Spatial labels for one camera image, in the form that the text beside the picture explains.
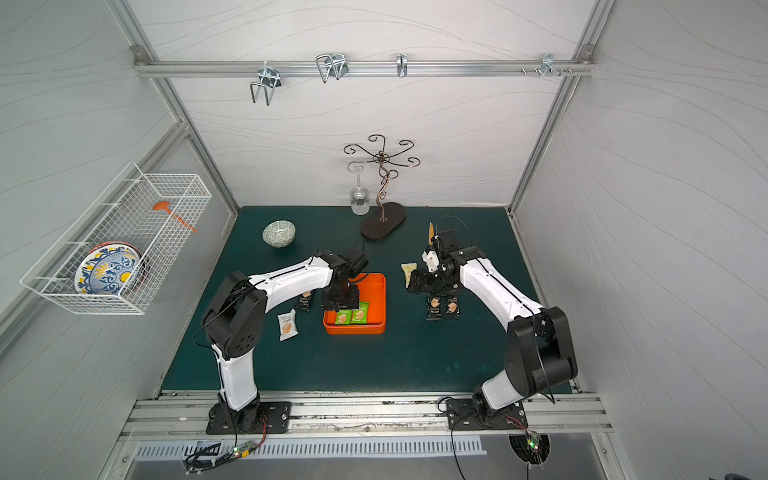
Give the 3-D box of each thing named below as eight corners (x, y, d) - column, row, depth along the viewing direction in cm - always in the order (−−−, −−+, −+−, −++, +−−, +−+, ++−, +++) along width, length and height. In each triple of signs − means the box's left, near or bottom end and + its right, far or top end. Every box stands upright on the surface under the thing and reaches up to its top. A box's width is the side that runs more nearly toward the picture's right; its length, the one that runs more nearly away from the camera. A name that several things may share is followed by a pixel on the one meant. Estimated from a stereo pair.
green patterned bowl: (264, 241, 114) (258, 230, 109) (283, 226, 119) (278, 215, 114) (283, 254, 110) (278, 243, 105) (302, 238, 115) (298, 227, 110)
